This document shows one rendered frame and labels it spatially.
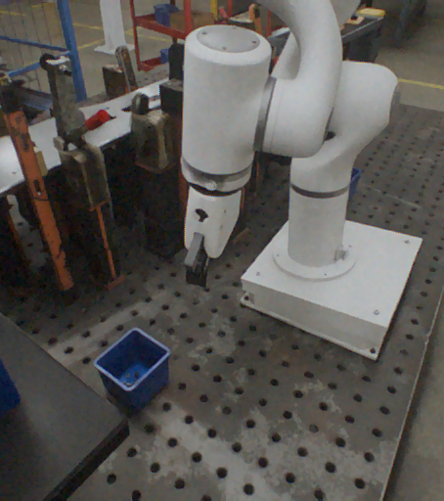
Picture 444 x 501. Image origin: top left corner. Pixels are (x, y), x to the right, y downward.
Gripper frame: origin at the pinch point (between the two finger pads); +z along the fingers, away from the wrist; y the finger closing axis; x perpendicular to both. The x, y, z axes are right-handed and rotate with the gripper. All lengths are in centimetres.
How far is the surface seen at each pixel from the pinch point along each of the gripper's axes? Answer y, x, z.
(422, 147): 115, -45, 39
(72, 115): 20.8, 34.8, -2.4
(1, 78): 35, 63, 4
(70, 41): 219, 174, 87
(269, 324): 14.4, -11.4, 32.7
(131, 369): -6.0, 11.7, 33.1
